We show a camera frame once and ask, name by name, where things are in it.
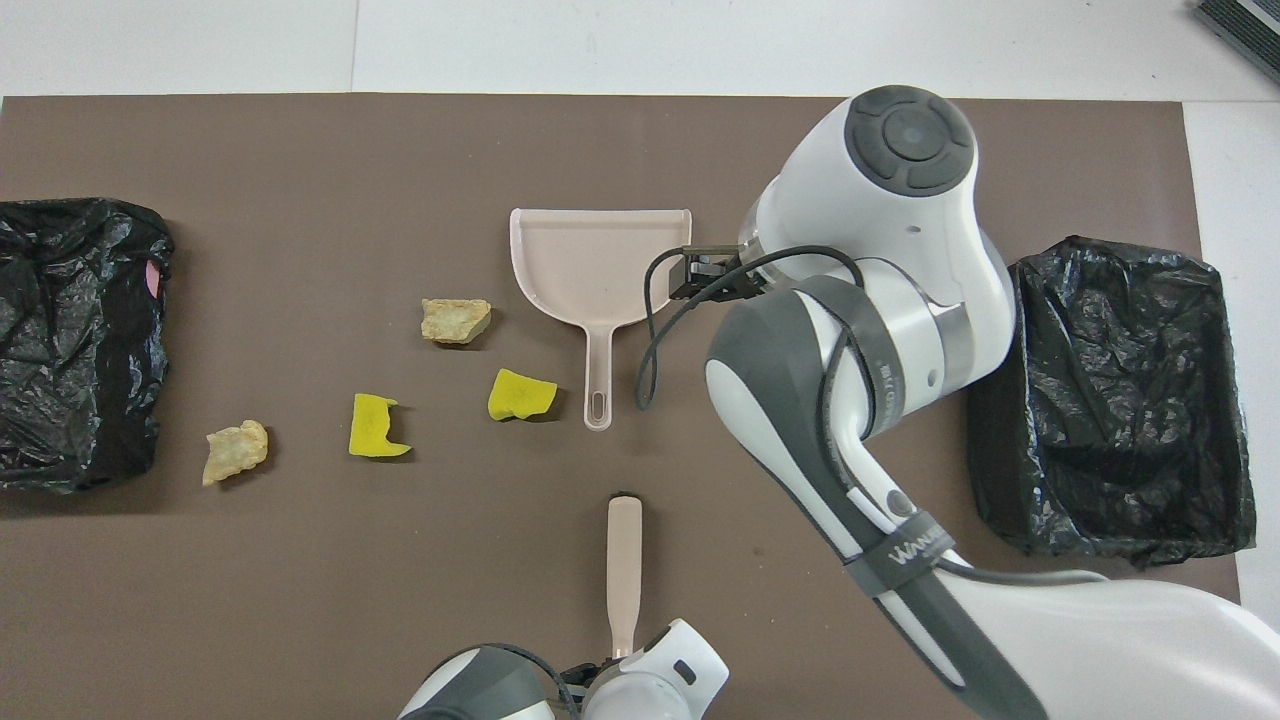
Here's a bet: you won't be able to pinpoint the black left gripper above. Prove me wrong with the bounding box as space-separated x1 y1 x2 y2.
556 655 616 713

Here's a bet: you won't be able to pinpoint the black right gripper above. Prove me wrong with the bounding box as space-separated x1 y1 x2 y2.
670 246 769 301

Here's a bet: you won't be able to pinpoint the beige plastic dustpan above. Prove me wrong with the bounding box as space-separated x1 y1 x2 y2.
509 207 693 432

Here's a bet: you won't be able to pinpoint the beige hand brush black bristles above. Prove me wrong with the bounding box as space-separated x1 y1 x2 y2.
606 492 645 661

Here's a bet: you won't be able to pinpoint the rounded yellow sponge piece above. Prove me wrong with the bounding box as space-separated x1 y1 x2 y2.
487 368 559 423

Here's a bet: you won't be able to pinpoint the beige brown-edged foam scrap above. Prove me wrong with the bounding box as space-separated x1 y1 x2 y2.
419 297 494 346

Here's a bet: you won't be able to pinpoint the notched yellow sponge piece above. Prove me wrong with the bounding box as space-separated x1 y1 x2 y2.
348 393 413 459

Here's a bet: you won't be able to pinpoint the pale beige foam scrap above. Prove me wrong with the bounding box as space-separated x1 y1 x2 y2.
202 419 270 488

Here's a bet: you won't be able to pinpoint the black bag lined bin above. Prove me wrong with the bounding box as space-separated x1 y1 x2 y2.
966 235 1258 571

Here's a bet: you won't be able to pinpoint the black bag bin pink sticker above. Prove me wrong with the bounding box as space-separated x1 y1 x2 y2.
0 197 176 494

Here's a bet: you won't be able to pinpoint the brown table mat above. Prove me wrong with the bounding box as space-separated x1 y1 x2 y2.
0 94 1256 720

